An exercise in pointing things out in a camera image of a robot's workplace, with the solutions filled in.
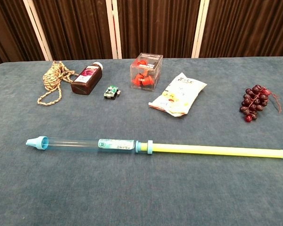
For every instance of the small green toy car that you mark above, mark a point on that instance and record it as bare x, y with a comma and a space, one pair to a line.
110, 92

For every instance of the white snack bag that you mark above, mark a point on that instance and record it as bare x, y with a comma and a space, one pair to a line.
179, 94

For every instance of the clear box with red cups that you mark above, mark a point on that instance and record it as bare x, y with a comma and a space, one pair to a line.
143, 70

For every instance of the dark red juice bottle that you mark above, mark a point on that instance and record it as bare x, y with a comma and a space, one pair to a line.
89, 77

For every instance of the blue table cloth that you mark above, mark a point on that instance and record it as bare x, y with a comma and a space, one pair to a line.
132, 188

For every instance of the brown curtain screen panel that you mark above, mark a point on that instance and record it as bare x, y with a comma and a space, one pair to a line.
158, 26
247, 26
73, 28
9, 30

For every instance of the dark red plastic grape bunch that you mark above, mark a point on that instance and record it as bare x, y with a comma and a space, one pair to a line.
253, 101

